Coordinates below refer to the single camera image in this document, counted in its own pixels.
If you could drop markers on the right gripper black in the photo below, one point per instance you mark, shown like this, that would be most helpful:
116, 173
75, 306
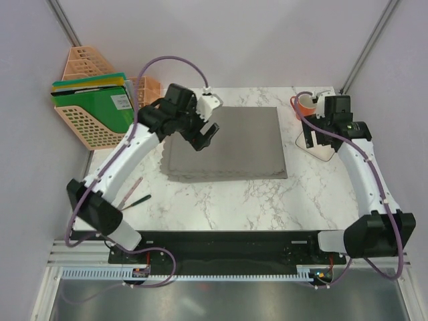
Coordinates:
310, 121

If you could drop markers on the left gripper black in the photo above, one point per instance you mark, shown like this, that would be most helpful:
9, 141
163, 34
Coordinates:
198, 141

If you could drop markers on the white rectangular plate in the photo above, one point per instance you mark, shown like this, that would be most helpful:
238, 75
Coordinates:
323, 153

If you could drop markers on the orange mug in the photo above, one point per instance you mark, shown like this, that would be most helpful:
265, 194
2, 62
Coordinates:
305, 105

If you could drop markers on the grey placemat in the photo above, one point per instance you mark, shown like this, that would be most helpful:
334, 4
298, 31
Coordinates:
248, 145

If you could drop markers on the gold fork green handle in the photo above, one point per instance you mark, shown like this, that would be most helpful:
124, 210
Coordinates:
143, 199

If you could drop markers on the knife pink handle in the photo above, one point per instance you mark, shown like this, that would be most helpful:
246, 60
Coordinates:
130, 192

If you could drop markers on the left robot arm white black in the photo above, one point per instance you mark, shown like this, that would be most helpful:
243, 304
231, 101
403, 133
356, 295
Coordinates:
178, 111

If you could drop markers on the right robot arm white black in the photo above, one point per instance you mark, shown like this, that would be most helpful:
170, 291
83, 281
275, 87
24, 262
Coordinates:
382, 229

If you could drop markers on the green folder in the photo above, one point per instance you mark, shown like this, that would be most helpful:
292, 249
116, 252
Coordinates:
109, 105

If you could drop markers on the yellow folder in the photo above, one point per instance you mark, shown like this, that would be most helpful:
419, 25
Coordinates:
108, 79

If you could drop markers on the peach file organizer rack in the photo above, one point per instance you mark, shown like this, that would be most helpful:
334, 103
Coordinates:
85, 62

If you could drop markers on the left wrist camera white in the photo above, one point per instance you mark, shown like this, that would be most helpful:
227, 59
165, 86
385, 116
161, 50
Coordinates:
206, 105

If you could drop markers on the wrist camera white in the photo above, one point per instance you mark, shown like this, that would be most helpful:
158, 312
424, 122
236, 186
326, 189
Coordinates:
206, 105
318, 98

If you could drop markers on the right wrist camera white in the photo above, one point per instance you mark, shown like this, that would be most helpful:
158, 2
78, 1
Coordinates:
318, 98

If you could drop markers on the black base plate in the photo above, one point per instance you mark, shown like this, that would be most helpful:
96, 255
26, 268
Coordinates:
227, 251

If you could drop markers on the right aluminium frame post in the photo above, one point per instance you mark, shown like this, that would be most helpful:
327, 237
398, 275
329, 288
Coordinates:
375, 35

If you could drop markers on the aluminium frame post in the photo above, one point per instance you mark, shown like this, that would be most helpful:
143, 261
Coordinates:
375, 35
64, 22

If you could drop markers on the white cable duct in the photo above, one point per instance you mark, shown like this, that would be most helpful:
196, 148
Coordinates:
132, 274

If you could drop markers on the aluminium rail profile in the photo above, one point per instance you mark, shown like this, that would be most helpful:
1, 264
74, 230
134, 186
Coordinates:
95, 253

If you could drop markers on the left aluminium frame post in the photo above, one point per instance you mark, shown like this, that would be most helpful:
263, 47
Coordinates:
64, 22

